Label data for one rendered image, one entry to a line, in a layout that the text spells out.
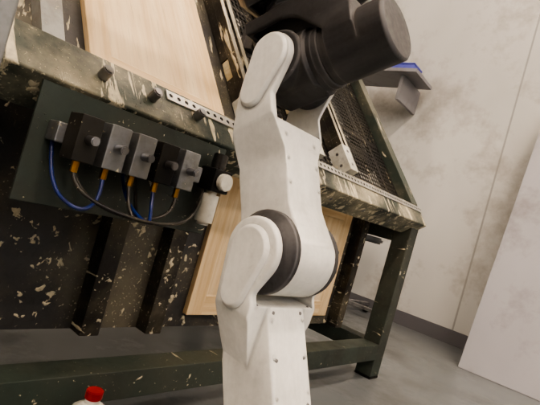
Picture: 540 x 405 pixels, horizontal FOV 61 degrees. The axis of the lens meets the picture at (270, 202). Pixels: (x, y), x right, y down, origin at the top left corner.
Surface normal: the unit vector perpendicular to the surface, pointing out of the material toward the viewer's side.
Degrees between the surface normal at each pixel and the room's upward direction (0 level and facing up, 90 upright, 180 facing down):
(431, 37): 90
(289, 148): 64
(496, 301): 73
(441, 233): 90
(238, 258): 90
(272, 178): 90
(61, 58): 51
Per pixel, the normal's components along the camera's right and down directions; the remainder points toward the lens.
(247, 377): -0.63, -0.19
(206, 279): 0.73, 0.20
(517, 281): -0.47, -0.45
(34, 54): 0.73, -0.45
